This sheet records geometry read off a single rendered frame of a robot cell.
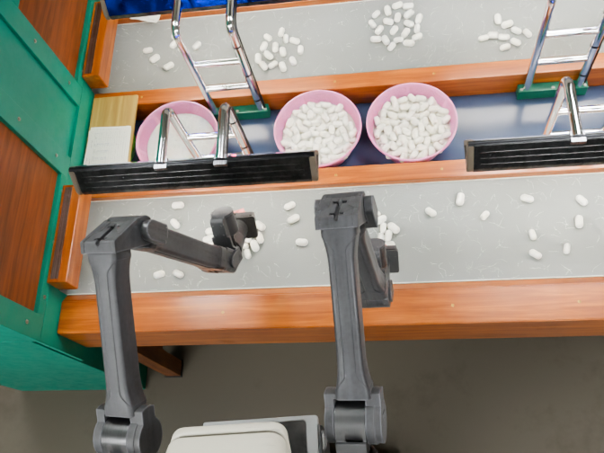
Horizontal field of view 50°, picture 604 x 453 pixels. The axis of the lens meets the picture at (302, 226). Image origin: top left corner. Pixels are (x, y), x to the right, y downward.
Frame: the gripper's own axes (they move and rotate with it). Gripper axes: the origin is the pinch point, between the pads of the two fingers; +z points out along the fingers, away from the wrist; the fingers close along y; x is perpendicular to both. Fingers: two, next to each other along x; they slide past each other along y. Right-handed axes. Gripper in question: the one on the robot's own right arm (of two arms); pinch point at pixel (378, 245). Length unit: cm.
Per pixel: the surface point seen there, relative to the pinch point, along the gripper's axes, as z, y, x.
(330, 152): 31.7, 14.1, -15.6
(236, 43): 23, 36, -52
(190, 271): 2, 54, 7
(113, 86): 52, 87, -36
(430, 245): 6.7, -13.7, 4.4
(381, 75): 47, -2, -34
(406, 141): 31.6, -8.8, -17.5
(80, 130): 32, 91, -28
